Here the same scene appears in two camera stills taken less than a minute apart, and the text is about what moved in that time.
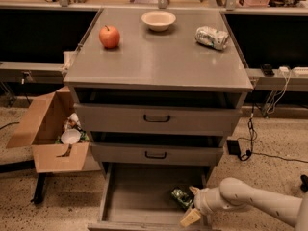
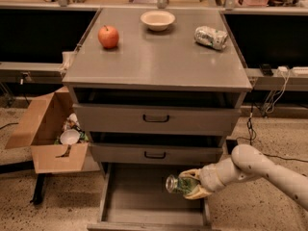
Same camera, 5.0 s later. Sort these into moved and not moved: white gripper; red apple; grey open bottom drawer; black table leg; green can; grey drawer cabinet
Moved: green can; white gripper
Not moved: grey open bottom drawer; black table leg; red apple; grey drawer cabinet
